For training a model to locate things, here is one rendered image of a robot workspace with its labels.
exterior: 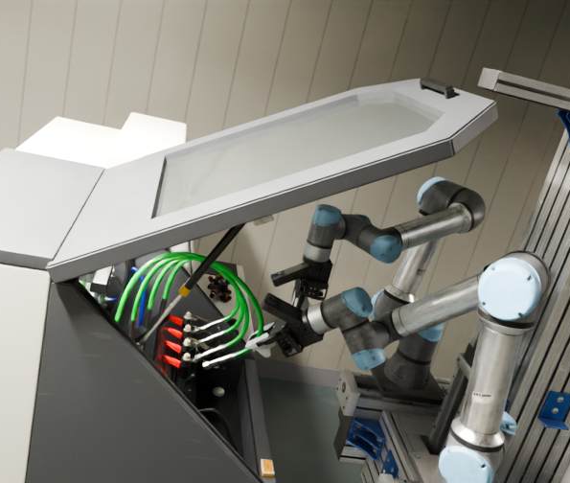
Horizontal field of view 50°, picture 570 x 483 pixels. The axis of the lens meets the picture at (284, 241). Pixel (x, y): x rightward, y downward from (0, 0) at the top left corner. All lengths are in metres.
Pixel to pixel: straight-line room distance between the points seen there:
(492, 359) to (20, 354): 0.97
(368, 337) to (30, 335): 0.75
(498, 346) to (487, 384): 0.09
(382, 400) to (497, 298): 0.84
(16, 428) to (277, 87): 2.28
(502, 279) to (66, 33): 2.52
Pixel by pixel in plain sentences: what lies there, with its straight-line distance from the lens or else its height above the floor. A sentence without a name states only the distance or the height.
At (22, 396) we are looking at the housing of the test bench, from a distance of 1.39.
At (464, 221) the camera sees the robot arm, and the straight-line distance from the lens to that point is 1.86.
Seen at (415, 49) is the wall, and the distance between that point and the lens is 3.37.
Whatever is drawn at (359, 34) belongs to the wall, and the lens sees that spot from 3.29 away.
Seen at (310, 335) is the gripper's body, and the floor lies 1.30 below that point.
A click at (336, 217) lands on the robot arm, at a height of 1.56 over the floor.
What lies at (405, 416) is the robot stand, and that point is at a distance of 2.07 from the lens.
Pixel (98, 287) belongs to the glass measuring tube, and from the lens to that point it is 1.64.
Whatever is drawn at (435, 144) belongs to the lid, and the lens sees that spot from 1.19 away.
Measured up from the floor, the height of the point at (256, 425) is 0.95.
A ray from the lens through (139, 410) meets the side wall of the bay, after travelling 1.38.
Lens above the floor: 2.00
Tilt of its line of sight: 19 degrees down
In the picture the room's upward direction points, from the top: 14 degrees clockwise
